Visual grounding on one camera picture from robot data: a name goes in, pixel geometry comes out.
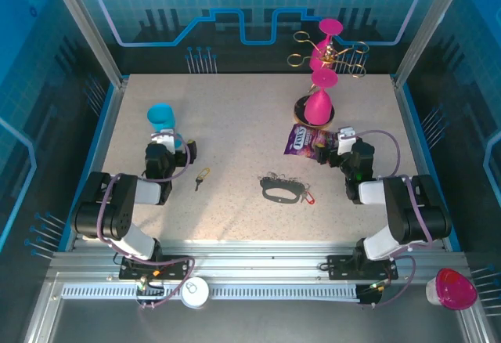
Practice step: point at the aluminium side rail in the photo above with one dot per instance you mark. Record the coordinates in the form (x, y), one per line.
(411, 131)
(105, 135)

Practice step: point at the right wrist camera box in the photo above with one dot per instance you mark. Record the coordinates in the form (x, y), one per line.
(346, 141)

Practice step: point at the aluminium frame post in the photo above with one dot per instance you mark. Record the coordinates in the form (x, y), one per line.
(430, 22)
(86, 26)

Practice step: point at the aluminium front beam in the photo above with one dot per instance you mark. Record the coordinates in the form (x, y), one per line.
(254, 261)

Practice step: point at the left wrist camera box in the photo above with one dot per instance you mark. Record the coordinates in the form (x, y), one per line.
(166, 141)

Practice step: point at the blue plastic goblet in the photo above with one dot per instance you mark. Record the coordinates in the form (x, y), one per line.
(160, 116)

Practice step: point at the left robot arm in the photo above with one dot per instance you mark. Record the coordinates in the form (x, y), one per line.
(117, 210)

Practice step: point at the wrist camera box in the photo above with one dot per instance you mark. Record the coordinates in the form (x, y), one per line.
(166, 141)
(346, 141)

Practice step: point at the purple candy bag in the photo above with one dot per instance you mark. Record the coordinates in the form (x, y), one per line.
(299, 143)

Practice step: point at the red key tag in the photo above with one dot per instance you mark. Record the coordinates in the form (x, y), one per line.
(309, 198)

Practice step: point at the key with yellow clip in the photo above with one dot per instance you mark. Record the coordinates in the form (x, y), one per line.
(203, 174)

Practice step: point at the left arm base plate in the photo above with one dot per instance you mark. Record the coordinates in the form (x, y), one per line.
(176, 266)

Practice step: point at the pink goblet hanging on rack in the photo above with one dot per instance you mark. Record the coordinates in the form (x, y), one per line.
(330, 26)

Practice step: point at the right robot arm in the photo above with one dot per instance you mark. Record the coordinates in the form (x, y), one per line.
(407, 210)

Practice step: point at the pink and white cup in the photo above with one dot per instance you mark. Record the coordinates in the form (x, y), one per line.
(454, 288)

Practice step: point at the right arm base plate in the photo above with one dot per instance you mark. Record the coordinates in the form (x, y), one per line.
(340, 266)

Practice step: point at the pink goblet upside down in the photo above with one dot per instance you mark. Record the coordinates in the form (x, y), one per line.
(318, 108)

